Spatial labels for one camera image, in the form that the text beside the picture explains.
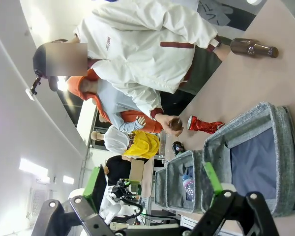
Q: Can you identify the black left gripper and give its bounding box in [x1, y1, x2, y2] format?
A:
[30, 165, 138, 236]

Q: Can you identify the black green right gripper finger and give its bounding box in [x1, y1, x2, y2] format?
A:
[188, 162, 280, 236]

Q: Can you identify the black blue yellow can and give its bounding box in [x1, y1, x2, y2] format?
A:
[171, 141, 186, 157]

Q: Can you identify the red foil snack bag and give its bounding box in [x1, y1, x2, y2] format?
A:
[188, 115, 225, 134]

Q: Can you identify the small brown round object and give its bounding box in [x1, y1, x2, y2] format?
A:
[169, 117, 184, 131]

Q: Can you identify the brown glass bottle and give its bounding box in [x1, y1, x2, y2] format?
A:
[230, 38, 279, 59]

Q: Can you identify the person's right forearm white sleeve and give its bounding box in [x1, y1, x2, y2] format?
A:
[124, 83, 164, 121]

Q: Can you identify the person's left forearm white sleeve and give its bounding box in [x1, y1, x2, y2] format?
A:
[162, 14, 222, 53]

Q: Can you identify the small grey felt basket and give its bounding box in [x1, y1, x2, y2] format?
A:
[154, 149, 205, 214]

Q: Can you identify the large grey felt basket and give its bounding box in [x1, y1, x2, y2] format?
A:
[201, 102, 295, 218]

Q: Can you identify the person's right hand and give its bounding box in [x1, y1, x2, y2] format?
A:
[154, 112, 185, 138]

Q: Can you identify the person's left hand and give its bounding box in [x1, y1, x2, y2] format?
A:
[215, 35, 233, 61]

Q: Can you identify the clear plastic bottle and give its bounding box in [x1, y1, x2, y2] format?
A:
[181, 166, 195, 202]

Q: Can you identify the person in black shirt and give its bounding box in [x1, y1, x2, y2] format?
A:
[104, 154, 148, 187]

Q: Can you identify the brown cardboard box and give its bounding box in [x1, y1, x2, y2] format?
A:
[129, 159, 145, 182]

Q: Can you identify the white ceiling vent grille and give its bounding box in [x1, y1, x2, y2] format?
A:
[26, 188, 48, 219]

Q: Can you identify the mannequin in yellow jacket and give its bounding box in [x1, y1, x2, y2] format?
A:
[90, 124, 161, 160]

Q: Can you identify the mannequin in orange jacket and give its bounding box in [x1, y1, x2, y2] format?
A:
[65, 68, 163, 134]

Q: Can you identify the black cap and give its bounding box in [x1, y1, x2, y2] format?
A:
[32, 45, 59, 92]

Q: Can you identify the person in white jacket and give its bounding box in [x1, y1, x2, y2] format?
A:
[73, 0, 224, 121]

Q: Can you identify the grey poster with scribbles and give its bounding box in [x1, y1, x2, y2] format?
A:
[196, 0, 239, 26]

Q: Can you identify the black head camera mount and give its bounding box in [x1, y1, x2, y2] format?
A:
[25, 70, 43, 101]

